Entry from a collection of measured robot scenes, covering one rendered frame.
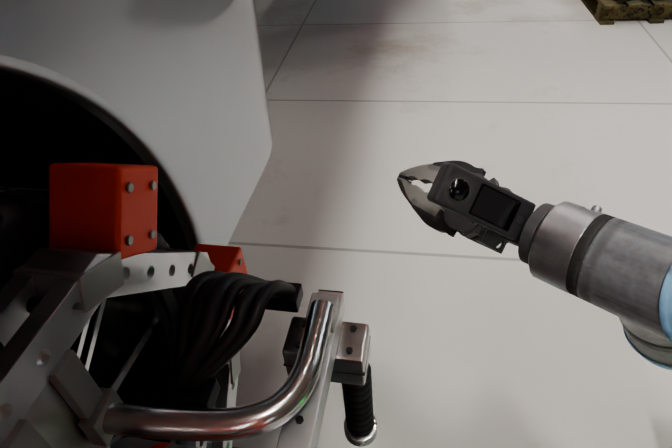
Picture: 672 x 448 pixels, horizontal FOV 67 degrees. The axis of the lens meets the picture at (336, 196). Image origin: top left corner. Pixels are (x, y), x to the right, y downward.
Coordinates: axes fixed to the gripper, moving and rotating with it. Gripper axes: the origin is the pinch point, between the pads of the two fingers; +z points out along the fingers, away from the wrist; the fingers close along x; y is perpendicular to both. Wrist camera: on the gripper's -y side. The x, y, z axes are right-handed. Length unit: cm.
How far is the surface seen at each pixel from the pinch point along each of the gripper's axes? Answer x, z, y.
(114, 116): -9.8, 19.9, -29.5
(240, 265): -22.3, 17.4, -3.8
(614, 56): 149, 93, 250
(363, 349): -19.7, -11.8, -7.7
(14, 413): -30.3, -8.0, -37.1
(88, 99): -9.2, 17.6, -33.7
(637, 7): 200, 106, 277
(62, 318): -24.7, -3.9, -35.2
